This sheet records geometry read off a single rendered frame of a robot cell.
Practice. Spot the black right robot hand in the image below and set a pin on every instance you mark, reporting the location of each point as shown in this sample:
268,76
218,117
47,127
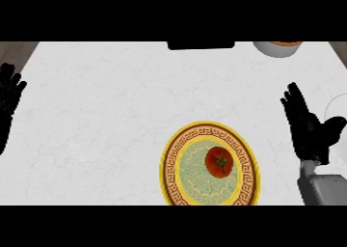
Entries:
307,128

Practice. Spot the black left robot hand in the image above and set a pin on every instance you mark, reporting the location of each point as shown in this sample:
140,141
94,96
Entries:
2,96

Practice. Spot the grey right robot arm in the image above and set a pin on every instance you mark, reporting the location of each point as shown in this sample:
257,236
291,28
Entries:
325,186

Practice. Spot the red tomato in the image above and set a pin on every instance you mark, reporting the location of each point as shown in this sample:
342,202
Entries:
218,162

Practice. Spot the yellow patterned plate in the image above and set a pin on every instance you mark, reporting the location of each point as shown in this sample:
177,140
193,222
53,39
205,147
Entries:
209,164

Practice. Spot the white bowl with orange content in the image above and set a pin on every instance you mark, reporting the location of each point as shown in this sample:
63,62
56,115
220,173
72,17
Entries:
277,49

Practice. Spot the black appliance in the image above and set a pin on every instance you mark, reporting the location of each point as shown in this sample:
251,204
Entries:
200,45

